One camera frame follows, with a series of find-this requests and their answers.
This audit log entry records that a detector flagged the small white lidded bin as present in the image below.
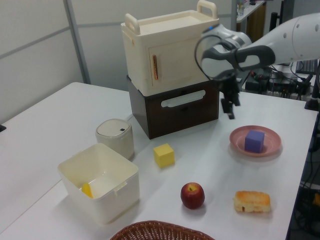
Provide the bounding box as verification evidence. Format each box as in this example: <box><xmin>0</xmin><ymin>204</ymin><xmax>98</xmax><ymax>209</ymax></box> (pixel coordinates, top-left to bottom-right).
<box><xmin>95</xmin><ymin>118</ymin><xmax>135</xmax><ymax>161</ymax></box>

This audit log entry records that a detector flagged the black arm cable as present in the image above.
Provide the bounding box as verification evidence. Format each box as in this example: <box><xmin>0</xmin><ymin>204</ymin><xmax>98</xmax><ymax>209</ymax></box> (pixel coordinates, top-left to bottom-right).
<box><xmin>194</xmin><ymin>34</ymin><xmax>238</xmax><ymax>83</ymax></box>

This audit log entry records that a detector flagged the wooden background desk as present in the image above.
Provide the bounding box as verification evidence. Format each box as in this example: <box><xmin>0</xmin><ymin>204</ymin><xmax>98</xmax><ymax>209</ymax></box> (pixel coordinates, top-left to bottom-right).
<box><xmin>236</xmin><ymin>0</ymin><xmax>267</xmax><ymax>44</ymax></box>

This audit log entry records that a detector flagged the brown wicker basket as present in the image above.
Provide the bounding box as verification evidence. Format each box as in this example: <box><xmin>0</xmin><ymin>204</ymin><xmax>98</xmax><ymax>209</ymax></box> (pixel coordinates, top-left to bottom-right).
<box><xmin>109</xmin><ymin>220</ymin><xmax>216</xmax><ymax>240</ymax></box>

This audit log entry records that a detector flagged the cream toy cabinet with handles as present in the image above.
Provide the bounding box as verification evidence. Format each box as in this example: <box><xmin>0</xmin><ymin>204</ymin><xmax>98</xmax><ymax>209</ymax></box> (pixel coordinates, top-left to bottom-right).
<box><xmin>120</xmin><ymin>0</ymin><xmax>220</xmax><ymax>96</ymax></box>

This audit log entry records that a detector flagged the black background chair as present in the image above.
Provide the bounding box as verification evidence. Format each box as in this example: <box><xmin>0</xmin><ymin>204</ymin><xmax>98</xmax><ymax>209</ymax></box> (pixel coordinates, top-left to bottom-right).
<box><xmin>270</xmin><ymin>11</ymin><xmax>281</xmax><ymax>32</ymax></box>

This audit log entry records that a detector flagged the pink plate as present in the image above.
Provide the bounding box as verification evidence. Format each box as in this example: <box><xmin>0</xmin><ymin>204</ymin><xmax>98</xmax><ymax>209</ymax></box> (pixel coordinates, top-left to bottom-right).
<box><xmin>229</xmin><ymin>125</ymin><xmax>283</xmax><ymax>158</ymax></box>

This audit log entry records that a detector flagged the yellow cube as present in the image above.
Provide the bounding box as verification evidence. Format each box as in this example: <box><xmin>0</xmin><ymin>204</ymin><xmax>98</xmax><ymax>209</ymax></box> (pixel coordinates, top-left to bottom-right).
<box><xmin>153</xmin><ymin>143</ymin><xmax>176</xmax><ymax>169</ymax></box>

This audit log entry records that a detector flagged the toy bread slice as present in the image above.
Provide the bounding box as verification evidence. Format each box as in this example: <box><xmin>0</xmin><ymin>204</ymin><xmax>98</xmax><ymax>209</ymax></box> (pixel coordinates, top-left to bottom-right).
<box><xmin>233</xmin><ymin>190</ymin><xmax>271</xmax><ymax>214</ymax></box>

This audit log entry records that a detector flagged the open white plastic box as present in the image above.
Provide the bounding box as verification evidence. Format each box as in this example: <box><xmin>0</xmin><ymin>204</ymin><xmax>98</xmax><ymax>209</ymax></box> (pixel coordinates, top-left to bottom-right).
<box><xmin>57</xmin><ymin>142</ymin><xmax>140</xmax><ymax>225</ymax></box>

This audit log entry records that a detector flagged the purple cube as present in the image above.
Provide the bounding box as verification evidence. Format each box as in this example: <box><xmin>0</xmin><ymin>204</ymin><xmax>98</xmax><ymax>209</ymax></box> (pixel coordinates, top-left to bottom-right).
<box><xmin>244</xmin><ymin>129</ymin><xmax>265</xmax><ymax>153</ymax></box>

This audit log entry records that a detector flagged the black camera stand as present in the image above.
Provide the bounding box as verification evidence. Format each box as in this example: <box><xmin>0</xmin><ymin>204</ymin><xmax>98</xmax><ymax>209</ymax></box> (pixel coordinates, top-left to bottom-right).
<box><xmin>304</xmin><ymin>72</ymin><xmax>320</xmax><ymax>111</ymax></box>

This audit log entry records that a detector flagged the dark brown drawer box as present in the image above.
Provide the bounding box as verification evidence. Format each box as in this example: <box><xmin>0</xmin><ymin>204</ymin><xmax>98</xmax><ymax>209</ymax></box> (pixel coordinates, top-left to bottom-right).
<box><xmin>126</xmin><ymin>74</ymin><xmax>221</xmax><ymax>140</ymax></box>

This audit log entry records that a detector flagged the black electronics with cables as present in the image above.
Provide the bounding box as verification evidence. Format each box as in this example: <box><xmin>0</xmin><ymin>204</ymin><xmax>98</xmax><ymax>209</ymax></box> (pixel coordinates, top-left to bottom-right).
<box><xmin>243</xmin><ymin>66</ymin><xmax>313</xmax><ymax>100</ymax></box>

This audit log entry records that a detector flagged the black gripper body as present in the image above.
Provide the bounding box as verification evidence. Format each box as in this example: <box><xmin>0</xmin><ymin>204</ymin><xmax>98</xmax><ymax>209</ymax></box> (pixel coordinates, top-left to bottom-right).
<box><xmin>216</xmin><ymin>76</ymin><xmax>239</xmax><ymax>101</ymax></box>

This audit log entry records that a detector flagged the orange cabinet door handle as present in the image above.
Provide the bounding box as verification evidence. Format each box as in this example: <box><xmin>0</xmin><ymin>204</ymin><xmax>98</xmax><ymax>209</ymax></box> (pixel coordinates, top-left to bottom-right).
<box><xmin>151</xmin><ymin>54</ymin><xmax>160</xmax><ymax>81</ymax></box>

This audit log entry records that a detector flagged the yellow item in box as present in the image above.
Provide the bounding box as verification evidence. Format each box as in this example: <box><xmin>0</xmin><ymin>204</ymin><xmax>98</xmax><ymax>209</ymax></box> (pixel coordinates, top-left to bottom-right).
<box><xmin>81</xmin><ymin>182</ymin><xmax>94</xmax><ymax>200</ymax></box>

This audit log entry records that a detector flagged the red apple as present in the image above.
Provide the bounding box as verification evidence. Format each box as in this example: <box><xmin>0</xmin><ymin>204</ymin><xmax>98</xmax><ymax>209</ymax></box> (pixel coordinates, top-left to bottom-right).
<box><xmin>180</xmin><ymin>182</ymin><xmax>206</xmax><ymax>210</ymax></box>

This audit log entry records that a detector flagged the white drawer handle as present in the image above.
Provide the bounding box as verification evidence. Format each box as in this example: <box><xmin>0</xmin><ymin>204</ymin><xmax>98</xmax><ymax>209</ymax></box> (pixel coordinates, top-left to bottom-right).
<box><xmin>160</xmin><ymin>90</ymin><xmax>207</xmax><ymax>110</ymax></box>

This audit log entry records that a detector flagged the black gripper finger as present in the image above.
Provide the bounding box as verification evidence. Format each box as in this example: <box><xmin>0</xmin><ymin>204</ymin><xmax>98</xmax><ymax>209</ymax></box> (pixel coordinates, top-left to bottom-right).
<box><xmin>221</xmin><ymin>98</ymin><xmax>236</xmax><ymax>120</ymax></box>
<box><xmin>231</xmin><ymin>90</ymin><xmax>242</xmax><ymax>108</ymax></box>

